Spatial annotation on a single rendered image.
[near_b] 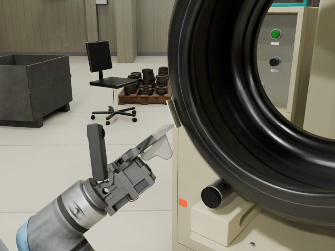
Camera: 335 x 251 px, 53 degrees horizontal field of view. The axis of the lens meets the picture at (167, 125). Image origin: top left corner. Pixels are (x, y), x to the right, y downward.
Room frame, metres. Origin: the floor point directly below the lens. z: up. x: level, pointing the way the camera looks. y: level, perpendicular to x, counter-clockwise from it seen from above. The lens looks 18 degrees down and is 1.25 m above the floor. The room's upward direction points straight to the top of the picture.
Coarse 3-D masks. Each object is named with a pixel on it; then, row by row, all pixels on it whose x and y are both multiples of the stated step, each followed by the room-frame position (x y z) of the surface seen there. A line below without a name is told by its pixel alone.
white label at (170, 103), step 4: (168, 100) 0.66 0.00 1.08; (168, 104) 0.65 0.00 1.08; (172, 104) 0.67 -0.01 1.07; (168, 108) 0.64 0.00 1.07; (172, 108) 0.66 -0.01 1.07; (172, 112) 0.65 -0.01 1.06; (176, 112) 0.68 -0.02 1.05; (172, 116) 0.64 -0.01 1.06; (176, 116) 0.66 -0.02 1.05; (172, 120) 0.64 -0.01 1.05; (176, 120) 0.65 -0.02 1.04; (176, 124) 0.64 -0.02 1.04; (180, 124) 0.67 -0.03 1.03; (176, 128) 0.63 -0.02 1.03
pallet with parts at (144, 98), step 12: (132, 72) 5.74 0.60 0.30; (144, 72) 5.22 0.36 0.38; (144, 84) 5.22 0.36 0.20; (156, 84) 5.04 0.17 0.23; (168, 84) 5.50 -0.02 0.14; (120, 96) 4.73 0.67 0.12; (132, 96) 4.72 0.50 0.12; (144, 96) 4.71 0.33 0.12; (156, 96) 4.71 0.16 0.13; (168, 96) 4.70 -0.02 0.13
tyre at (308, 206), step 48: (192, 0) 0.61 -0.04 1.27; (240, 0) 0.83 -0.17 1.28; (192, 48) 0.63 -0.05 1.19; (240, 48) 0.84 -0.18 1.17; (192, 96) 0.61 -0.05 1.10; (240, 96) 0.83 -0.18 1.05; (192, 144) 0.65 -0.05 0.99; (240, 144) 0.73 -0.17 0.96; (288, 144) 0.75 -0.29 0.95; (240, 192) 0.55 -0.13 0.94; (288, 192) 0.49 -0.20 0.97
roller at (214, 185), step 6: (216, 180) 0.63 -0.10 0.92; (210, 186) 0.60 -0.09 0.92; (216, 186) 0.60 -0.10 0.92; (222, 186) 0.60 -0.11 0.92; (228, 186) 0.61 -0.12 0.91; (204, 192) 0.60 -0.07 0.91; (210, 192) 0.59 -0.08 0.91; (216, 192) 0.58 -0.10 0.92; (222, 192) 0.59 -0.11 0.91; (228, 192) 0.60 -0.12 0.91; (234, 192) 0.63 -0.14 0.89; (204, 198) 0.60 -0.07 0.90; (210, 198) 0.59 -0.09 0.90; (216, 198) 0.58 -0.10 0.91; (222, 198) 0.59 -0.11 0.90; (210, 204) 0.59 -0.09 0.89; (216, 204) 0.58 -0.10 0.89
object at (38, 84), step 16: (0, 64) 4.35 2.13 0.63; (16, 64) 4.65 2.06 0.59; (32, 64) 3.68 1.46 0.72; (48, 64) 3.99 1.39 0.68; (64, 64) 4.39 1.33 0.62; (0, 80) 3.61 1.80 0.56; (16, 80) 3.58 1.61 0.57; (32, 80) 3.63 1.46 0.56; (48, 80) 3.95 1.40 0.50; (64, 80) 4.35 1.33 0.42; (0, 96) 3.62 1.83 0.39; (16, 96) 3.59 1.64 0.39; (32, 96) 3.59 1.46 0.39; (48, 96) 3.91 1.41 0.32; (64, 96) 4.30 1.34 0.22; (0, 112) 3.62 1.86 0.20; (16, 112) 3.59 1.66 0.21; (32, 112) 3.57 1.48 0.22; (48, 112) 3.87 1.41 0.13
